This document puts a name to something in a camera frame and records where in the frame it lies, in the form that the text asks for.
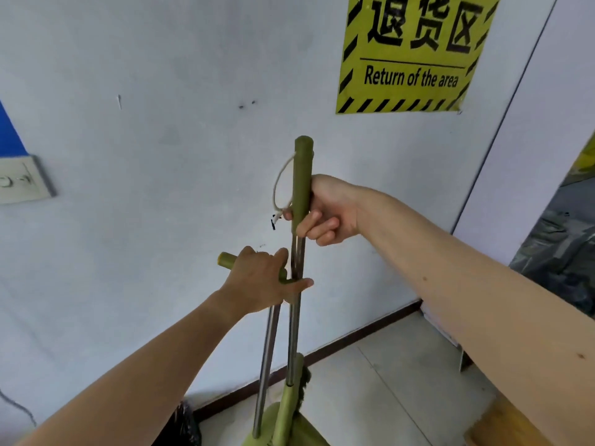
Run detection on small white trash bin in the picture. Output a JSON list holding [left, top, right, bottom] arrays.
[[162, 400, 203, 446]]

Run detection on white wall switch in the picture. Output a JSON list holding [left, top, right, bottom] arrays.
[[0, 155, 58, 205]]

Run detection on green broom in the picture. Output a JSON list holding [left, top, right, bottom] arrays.
[[271, 136, 315, 446]]

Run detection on green dustpan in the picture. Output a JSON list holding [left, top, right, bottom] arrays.
[[217, 251, 331, 446]]

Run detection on person's left forearm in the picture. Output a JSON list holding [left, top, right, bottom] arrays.
[[16, 292, 233, 446]]

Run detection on dark brown baseboard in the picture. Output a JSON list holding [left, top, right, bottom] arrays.
[[193, 299, 423, 421]]

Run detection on yellow black striped sign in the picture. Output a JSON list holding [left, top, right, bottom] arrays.
[[335, 0, 502, 115]]

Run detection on wooden desk with drawers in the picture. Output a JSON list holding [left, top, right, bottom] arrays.
[[464, 394, 549, 446]]

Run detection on black cabinet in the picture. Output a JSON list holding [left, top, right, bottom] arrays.
[[509, 134, 595, 319]]

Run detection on person's right forearm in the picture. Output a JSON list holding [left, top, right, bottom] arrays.
[[358, 190, 595, 446]]

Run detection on person's right hand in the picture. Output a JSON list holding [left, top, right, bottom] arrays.
[[283, 175, 368, 247]]

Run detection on blue wall sign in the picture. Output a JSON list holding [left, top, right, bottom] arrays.
[[0, 100, 29, 159]]

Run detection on person's left hand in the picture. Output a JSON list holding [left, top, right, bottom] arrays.
[[217, 245, 315, 317]]

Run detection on grey power cable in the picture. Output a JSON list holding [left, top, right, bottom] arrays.
[[0, 390, 37, 428]]

